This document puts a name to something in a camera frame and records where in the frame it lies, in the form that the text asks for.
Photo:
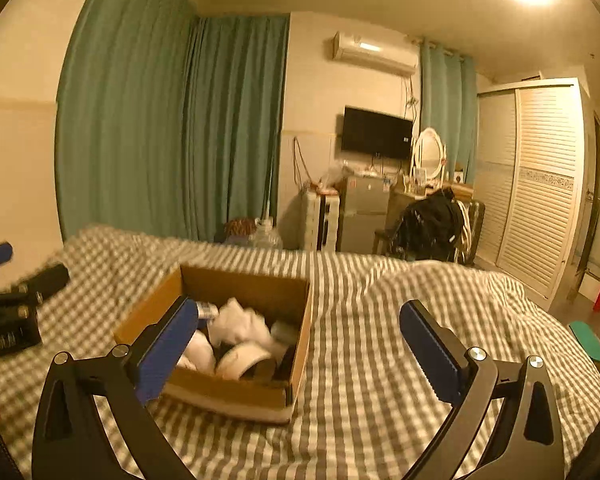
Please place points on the white knit glove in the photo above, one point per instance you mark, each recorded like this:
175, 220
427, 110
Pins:
235, 325

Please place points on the green slipper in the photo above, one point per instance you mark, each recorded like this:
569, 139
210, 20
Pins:
587, 339

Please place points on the white cream tube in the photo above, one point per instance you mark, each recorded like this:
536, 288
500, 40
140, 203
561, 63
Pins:
206, 310

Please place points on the white air conditioner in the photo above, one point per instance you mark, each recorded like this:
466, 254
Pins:
388, 58

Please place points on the white suitcase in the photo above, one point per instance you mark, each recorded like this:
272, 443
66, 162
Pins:
319, 221

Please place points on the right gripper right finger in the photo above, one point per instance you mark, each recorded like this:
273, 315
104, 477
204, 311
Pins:
526, 441

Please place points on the white louvered wardrobe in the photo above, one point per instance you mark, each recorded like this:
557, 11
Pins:
532, 158

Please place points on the small green curtain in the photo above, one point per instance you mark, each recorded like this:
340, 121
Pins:
449, 96

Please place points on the silver mini fridge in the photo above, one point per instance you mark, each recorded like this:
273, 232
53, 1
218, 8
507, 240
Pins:
363, 210

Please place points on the black wall television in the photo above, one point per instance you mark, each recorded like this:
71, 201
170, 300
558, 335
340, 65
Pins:
376, 134

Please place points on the grey checkered bed cover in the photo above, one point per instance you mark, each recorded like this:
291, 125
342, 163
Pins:
365, 410

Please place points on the clear water jug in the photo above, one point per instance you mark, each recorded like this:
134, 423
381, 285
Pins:
265, 235

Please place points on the large green curtain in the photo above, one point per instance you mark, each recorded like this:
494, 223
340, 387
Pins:
169, 123

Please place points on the white oval vanity mirror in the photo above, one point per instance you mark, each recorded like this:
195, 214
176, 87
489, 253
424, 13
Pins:
429, 156

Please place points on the brown cardboard box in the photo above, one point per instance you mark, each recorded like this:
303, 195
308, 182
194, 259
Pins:
285, 304

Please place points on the black jacket on chair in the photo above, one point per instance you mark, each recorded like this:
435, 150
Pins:
429, 229

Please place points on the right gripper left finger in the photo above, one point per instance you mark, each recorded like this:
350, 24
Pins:
70, 441

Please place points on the brown patterned cushion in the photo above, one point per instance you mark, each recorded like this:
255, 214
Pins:
238, 231

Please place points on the clear tape roll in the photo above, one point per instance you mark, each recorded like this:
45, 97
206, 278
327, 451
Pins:
247, 360

